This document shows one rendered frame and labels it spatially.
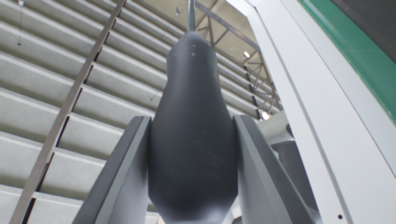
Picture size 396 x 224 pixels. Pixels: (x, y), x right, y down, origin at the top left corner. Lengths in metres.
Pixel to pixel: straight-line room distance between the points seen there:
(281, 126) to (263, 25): 0.31
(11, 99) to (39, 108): 0.92
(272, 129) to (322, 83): 0.38
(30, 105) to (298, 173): 8.87
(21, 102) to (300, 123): 8.99
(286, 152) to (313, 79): 0.22
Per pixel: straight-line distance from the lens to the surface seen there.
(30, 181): 5.66
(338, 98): 0.19
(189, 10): 0.17
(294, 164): 0.40
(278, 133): 0.57
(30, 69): 9.99
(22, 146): 8.24
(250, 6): 0.36
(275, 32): 0.29
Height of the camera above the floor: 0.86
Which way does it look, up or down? 38 degrees up
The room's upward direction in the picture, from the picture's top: 132 degrees counter-clockwise
